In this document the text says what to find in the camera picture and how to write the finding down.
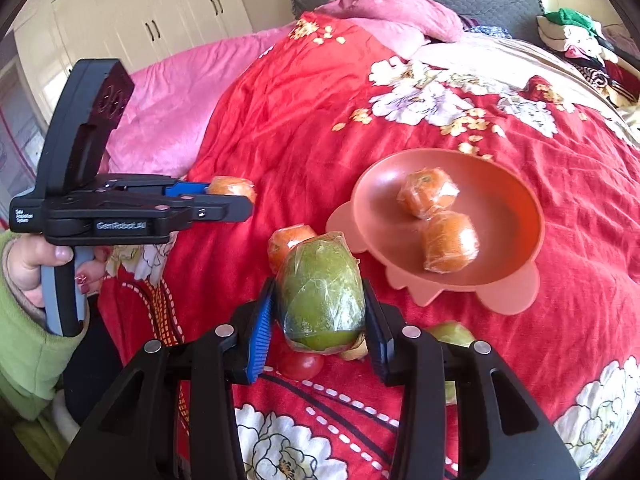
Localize red floral blanket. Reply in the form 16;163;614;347
97;11;640;480

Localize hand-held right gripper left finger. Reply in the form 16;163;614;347
55;276;279;480

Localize pile of folded clothes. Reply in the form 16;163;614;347
537;8;640;108

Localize red cherry tomato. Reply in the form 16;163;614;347
279;342;325;381

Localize beige bed sheet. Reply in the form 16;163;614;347
415;32;640;146

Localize brown longan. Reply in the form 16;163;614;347
340;332;370;362

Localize pink fleece blanket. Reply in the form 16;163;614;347
102;22;301;181

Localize person's left forearm green sleeve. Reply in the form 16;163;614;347
0;232;91;476

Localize green mango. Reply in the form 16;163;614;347
276;232;367;352

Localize pink footed bowl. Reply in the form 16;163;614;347
326;148;546;316

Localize magenta pillow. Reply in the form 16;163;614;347
320;0;463;43

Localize light pink pillow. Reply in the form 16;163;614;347
350;17;432;59

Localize dark patterned cloth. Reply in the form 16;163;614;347
460;17;513;40

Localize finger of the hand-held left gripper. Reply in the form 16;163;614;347
106;194;255;232
97;174;210;199

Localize orange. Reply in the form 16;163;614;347
207;176;257;206
421;210;480;275
267;224;318;276
397;167;460;219

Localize white wardrobe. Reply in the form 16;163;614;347
12;0;253;126

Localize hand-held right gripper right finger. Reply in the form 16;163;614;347
361;277;583;480

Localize small green fruit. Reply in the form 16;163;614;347
426;321;477;407

